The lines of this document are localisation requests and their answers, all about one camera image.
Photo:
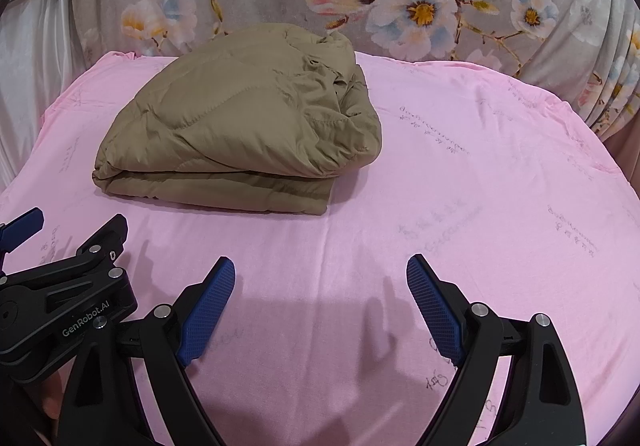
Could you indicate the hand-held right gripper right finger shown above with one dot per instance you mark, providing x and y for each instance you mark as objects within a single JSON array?
[{"x": 435, "y": 311}]

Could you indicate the white satin curtain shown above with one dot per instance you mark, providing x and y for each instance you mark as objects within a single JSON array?
[{"x": 30, "y": 75}]

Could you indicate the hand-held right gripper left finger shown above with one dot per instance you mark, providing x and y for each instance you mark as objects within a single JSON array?
[{"x": 210, "y": 306}]

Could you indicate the olive quilted jacket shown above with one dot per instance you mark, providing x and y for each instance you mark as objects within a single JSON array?
[{"x": 240, "y": 125}]

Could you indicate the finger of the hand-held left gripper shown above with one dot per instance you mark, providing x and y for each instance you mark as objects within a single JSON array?
[
  {"x": 100, "y": 246},
  {"x": 22, "y": 226}
]

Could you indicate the pink bed sheet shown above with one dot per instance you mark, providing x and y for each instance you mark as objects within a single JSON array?
[{"x": 450, "y": 186}]

